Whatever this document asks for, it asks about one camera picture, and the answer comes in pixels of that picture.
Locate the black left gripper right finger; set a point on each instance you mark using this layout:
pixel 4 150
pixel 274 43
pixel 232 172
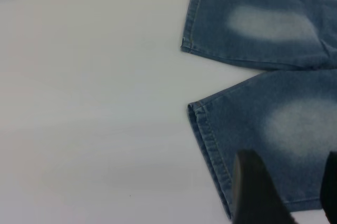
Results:
pixel 331 189

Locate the blue denim pants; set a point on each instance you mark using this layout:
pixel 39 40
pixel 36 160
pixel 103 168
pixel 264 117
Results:
pixel 263 97

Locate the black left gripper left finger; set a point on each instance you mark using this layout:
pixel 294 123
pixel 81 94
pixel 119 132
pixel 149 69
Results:
pixel 255 195

